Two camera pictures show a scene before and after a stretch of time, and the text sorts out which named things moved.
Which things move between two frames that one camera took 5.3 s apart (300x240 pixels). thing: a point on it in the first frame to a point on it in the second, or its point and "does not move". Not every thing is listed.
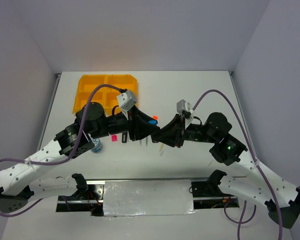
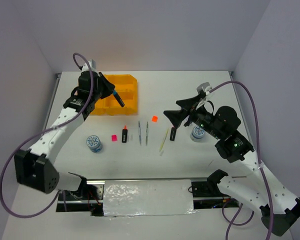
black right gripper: x=172 y=134 to x=175 y=117
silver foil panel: x=150 y=197 does not move
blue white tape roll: x=98 y=147 does not move
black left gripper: x=138 y=127 to x=109 y=87
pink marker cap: x=114 y=138 does not move
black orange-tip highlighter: x=124 y=137 does not move
